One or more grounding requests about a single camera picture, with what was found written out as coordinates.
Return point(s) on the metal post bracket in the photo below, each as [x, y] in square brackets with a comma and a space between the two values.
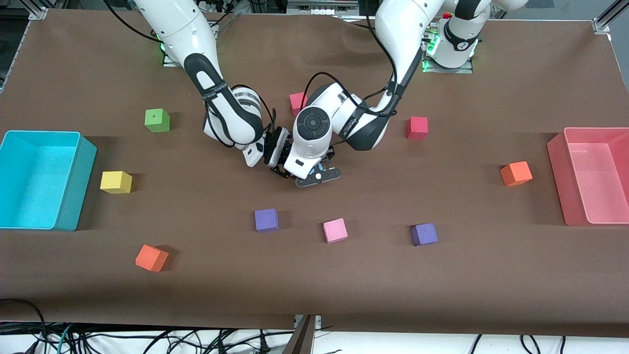
[296, 322]

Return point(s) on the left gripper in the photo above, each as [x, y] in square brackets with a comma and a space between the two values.
[330, 154]

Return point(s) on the aluminium corner bracket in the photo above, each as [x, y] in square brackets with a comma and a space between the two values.
[39, 13]
[600, 25]

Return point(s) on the pink plastic bin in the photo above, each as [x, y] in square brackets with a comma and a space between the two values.
[594, 182]

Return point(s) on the brown table cover sheet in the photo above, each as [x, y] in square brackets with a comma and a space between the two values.
[314, 275]

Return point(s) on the black camera post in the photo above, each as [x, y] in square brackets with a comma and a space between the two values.
[300, 341]

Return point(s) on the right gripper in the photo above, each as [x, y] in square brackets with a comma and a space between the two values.
[273, 148]

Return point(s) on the green foam block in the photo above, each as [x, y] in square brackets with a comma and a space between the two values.
[157, 121]

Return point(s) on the pink foam block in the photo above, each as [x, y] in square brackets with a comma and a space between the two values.
[335, 230]

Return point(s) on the orange foam block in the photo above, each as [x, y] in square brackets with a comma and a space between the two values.
[516, 173]
[152, 258]

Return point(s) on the red foam block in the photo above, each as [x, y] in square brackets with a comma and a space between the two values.
[417, 128]
[296, 103]

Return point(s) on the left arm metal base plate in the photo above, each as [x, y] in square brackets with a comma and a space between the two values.
[442, 71]

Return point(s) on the aluminium frame bar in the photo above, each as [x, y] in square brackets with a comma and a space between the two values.
[319, 7]

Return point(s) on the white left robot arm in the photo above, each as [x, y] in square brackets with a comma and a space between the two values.
[403, 29]

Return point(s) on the purple foam block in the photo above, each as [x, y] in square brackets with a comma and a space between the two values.
[267, 220]
[424, 234]

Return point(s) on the yellow foam block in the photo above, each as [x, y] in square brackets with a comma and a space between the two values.
[116, 182]

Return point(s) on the cyan plastic bin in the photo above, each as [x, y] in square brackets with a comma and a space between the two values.
[34, 182]

